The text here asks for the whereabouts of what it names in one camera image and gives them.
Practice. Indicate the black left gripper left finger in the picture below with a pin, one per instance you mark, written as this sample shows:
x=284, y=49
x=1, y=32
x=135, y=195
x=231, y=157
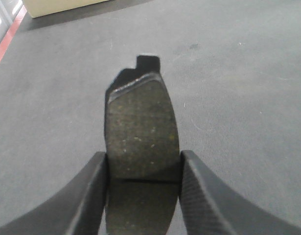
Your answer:
x=76, y=209

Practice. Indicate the cardboard box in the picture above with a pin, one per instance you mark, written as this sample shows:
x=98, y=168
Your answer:
x=38, y=8

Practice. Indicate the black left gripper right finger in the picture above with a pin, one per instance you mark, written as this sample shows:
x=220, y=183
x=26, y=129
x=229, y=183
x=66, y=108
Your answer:
x=210, y=207

